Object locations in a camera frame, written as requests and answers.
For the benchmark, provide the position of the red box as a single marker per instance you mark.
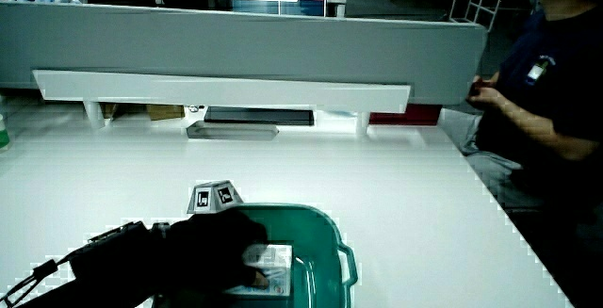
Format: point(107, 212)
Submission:
point(405, 116)

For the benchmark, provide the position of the white green paper cup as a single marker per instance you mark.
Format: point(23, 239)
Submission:
point(4, 134)

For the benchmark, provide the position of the long gray desk partition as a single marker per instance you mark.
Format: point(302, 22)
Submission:
point(235, 44)

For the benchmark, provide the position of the brown cardboard box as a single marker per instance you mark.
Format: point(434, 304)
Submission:
point(165, 111)

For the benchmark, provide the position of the green plastic plate basket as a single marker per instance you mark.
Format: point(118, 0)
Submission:
point(315, 247)

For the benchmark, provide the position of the white desk shelf riser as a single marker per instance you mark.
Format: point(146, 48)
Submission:
point(212, 91)

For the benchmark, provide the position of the white blue milk carton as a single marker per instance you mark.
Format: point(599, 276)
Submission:
point(279, 261)

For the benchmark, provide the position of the white metal rack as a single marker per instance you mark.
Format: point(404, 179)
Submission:
point(476, 2)

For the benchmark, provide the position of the black flat tray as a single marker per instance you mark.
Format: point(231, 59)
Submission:
point(259, 116)

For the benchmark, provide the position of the person's left hand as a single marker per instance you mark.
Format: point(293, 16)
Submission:
point(212, 251)

